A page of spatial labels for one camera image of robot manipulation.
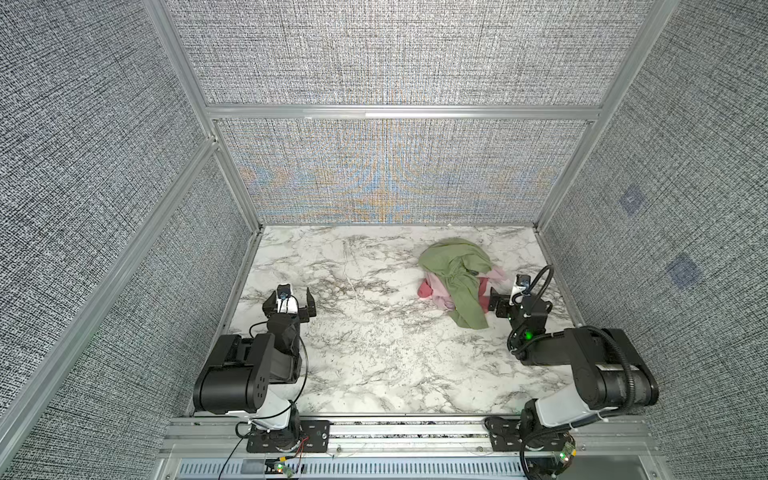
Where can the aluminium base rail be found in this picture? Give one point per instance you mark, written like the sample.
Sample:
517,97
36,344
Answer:
403,447

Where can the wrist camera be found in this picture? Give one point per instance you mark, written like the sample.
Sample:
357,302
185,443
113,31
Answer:
283,291
520,289

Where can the light pink cloth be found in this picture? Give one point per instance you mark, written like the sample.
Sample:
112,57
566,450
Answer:
496,274

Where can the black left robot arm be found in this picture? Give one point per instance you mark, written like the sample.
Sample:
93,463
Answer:
259,378

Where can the dark pink cloth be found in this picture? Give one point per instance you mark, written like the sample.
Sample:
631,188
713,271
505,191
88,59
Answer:
432,288

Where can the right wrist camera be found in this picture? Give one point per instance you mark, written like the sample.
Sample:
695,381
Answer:
520,289

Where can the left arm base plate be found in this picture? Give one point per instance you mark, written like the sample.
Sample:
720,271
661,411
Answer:
310,436

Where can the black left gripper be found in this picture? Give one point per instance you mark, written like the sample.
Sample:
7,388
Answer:
288,314

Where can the aluminium enclosure frame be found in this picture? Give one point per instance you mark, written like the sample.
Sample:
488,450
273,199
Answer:
105,124

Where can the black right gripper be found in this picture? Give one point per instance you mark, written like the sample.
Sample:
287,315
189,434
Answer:
503,303

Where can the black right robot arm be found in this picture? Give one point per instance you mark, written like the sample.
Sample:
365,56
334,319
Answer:
609,377

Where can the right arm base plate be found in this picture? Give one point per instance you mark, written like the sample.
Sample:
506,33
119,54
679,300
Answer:
508,434

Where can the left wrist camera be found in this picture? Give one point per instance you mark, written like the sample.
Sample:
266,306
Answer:
283,291

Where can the green cloth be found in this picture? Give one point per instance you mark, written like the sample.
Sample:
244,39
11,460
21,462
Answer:
458,265

